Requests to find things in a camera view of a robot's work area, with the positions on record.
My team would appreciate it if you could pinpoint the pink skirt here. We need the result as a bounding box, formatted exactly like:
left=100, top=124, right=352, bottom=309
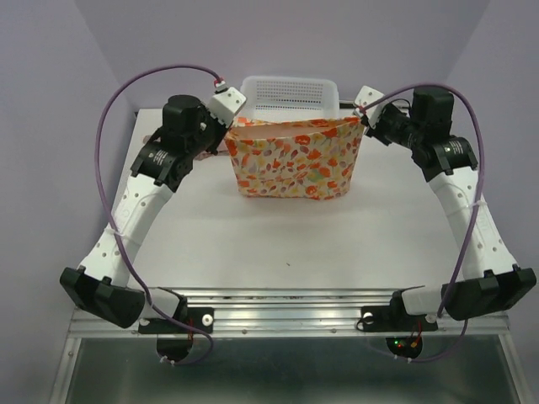
left=142, top=136, right=212, bottom=161

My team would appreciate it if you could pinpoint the white plastic basket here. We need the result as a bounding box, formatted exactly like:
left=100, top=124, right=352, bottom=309
left=240, top=76, right=340, bottom=123

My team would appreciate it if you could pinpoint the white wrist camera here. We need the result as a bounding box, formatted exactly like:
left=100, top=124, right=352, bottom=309
left=353, top=86, right=386, bottom=128
left=206, top=81, right=247, bottom=127

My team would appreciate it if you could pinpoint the orange floral skirt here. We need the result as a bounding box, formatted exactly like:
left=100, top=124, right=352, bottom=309
left=224, top=117, right=364, bottom=200

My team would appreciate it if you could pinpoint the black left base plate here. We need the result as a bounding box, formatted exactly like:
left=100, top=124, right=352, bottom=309
left=137, top=306, right=215, bottom=366

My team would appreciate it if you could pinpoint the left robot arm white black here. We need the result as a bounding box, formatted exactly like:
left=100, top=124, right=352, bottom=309
left=60, top=88, right=246, bottom=328

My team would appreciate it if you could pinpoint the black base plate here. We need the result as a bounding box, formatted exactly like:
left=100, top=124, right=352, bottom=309
left=355, top=306, right=438, bottom=359
left=137, top=306, right=215, bottom=366

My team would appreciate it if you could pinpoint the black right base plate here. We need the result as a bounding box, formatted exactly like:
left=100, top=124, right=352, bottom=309
left=355, top=306, right=438, bottom=359

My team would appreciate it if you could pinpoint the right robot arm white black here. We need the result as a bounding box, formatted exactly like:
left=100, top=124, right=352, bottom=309
left=354, top=83, right=536, bottom=328

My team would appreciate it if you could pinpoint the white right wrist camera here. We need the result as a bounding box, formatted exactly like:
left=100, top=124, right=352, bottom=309
left=353, top=86, right=386, bottom=128

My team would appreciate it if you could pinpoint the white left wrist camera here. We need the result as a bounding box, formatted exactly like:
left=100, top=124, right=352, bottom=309
left=206, top=81, right=247, bottom=127

